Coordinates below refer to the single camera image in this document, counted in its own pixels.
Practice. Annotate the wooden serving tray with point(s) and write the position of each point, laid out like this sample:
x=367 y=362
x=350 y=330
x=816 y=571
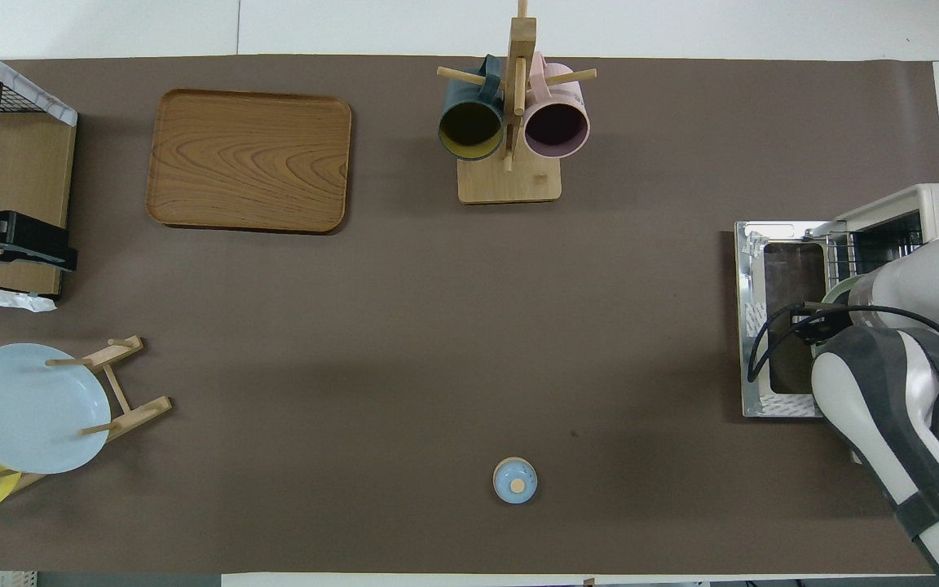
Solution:
x=249 y=159

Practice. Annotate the wooden mug tree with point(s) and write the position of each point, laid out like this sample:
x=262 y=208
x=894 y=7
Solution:
x=510 y=183

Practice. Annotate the metal oven rack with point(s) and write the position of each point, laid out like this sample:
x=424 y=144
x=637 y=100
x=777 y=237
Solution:
x=877 y=244

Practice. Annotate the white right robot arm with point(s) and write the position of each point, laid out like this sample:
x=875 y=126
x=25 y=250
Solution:
x=885 y=391

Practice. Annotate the wooden shelf box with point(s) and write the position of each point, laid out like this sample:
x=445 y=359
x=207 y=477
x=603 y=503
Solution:
x=29 y=96

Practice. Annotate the wooden two-step shelf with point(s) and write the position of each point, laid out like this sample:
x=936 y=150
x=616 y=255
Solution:
x=29 y=171

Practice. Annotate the pale green plate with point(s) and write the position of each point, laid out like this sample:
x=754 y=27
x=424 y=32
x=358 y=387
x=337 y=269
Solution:
x=838 y=287

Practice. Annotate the wooden plate rack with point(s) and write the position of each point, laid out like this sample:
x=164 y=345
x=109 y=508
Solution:
x=139 y=414

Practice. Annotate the pink mug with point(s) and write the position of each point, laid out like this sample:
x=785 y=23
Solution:
x=555 y=126

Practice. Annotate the dark teal mug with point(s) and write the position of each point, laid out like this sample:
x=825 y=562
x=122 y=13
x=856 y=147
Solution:
x=469 y=130

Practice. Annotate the light blue plate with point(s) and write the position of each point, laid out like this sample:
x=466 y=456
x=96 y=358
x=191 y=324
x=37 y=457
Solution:
x=21 y=416

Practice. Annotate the brown table mat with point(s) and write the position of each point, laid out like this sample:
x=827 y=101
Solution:
x=437 y=326

